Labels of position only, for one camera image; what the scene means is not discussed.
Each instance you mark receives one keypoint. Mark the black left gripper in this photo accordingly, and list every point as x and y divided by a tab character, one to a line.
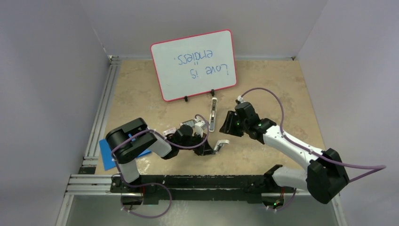
204	149

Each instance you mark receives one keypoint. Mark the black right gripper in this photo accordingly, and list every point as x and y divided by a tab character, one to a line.
228	127

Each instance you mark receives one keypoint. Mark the red white staple box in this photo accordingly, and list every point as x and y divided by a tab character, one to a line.
169	131

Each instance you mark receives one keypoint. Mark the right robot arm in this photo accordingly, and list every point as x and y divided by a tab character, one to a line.
322	173

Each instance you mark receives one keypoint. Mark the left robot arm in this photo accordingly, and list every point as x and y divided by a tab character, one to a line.
128	141

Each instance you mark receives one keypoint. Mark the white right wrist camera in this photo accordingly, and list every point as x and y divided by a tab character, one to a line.
239	100

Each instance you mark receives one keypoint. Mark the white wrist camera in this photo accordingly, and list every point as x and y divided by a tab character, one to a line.
239	100
200	124

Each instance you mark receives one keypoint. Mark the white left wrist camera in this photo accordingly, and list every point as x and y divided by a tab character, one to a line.
200	124

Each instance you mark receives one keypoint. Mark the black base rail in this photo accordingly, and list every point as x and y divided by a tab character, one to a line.
252	189

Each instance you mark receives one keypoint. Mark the white board with pink frame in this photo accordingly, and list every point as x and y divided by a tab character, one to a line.
194	65

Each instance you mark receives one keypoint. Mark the aluminium frame rail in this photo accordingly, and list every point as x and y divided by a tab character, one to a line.
277	91

